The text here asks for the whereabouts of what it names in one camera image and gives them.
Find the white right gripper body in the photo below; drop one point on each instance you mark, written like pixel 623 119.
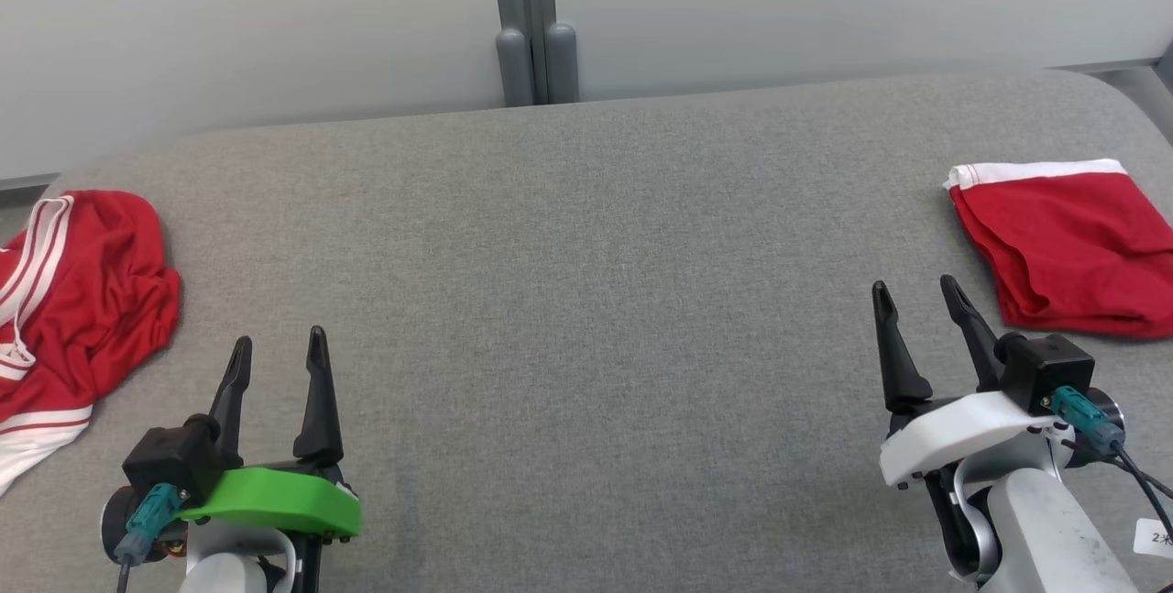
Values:
pixel 953 437

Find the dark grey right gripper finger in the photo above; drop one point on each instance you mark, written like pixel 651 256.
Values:
pixel 900 373
pixel 981 345

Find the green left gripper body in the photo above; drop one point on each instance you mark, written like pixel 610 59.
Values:
pixel 275 499

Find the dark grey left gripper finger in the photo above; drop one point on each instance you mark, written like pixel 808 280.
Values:
pixel 231 400
pixel 318 419

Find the red Bulls 23 jersey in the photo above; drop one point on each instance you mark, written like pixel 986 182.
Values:
pixel 101 300
pixel 1072 245

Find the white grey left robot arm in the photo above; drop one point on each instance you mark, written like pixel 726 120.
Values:
pixel 229 565

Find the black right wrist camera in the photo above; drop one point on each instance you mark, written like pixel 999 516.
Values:
pixel 1045 368

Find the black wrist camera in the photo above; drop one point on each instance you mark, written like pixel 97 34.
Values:
pixel 1045 368
pixel 165 460

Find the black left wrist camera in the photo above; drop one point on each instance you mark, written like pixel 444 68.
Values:
pixel 165 460

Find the grey metal partition post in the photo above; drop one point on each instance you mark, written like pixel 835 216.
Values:
pixel 536 6

